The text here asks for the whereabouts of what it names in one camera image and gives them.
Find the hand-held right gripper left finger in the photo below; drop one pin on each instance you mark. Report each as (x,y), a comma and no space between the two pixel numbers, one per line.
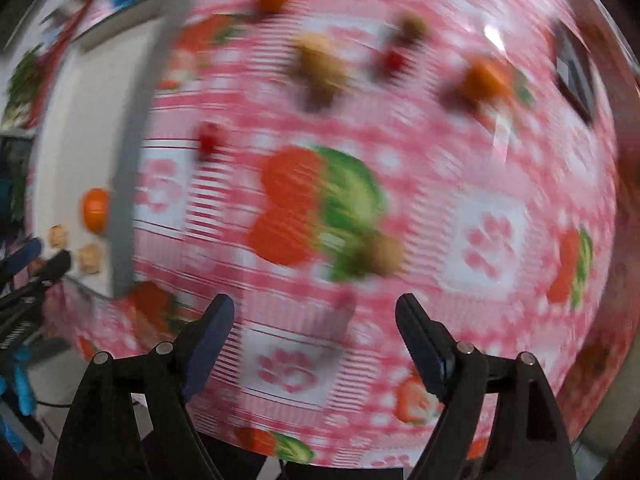
(207,355)

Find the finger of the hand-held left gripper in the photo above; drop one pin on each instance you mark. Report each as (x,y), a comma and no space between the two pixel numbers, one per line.
(55,266)
(25,255)

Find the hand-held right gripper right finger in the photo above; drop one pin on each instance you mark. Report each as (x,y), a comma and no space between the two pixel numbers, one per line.
(440,365)

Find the walnut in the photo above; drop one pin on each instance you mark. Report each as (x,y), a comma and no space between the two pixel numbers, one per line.
(58,236)
(90,258)
(320,67)

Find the smooth orange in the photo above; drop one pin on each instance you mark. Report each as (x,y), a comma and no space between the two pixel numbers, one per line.
(95,210)

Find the brown longan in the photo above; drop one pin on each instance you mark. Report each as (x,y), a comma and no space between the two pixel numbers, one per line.
(412,27)
(385,255)

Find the white tray with grey rim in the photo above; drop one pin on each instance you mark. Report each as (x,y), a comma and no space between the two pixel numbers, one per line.
(80,125)

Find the red cherry tomato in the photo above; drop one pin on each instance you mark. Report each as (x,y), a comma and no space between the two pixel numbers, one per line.
(392,62)
(210,137)

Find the person's left hand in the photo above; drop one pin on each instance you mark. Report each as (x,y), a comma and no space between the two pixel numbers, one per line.
(22,382)

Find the black glass cabinet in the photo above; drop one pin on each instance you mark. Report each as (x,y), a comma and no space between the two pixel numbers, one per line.
(10,175)

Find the strawberry printed pink tablecloth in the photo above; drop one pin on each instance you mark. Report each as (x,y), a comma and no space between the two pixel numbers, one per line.
(450,160)

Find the black smartphone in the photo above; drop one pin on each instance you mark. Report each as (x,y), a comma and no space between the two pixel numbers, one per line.
(575,75)

